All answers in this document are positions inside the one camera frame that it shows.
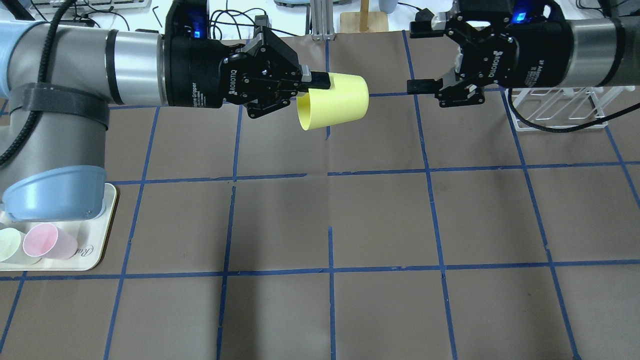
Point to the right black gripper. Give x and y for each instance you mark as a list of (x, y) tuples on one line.
[(537, 57)]

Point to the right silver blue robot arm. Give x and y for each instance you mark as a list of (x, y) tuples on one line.
[(605, 53)]

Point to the cream plastic cup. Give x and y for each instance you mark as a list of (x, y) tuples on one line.
[(11, 248)]

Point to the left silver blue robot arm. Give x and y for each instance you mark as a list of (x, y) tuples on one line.
[(59, 82)]

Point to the wooden mug tree stand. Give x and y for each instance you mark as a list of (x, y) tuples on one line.
[(363, 21)]

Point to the blue cup on desk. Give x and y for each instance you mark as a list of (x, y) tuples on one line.
[(388, 6)]

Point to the aluminium frame post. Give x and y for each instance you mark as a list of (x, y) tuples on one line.
[(322, 20)]

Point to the black power adapter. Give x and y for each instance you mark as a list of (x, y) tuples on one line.
[(437, 19)]

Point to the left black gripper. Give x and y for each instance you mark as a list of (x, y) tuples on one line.
[(196, 72)]

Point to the pink plastic cup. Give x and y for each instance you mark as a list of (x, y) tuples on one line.
[(48, 241)]

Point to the yellow plastic cup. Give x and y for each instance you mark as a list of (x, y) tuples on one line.
[(346, 100)]

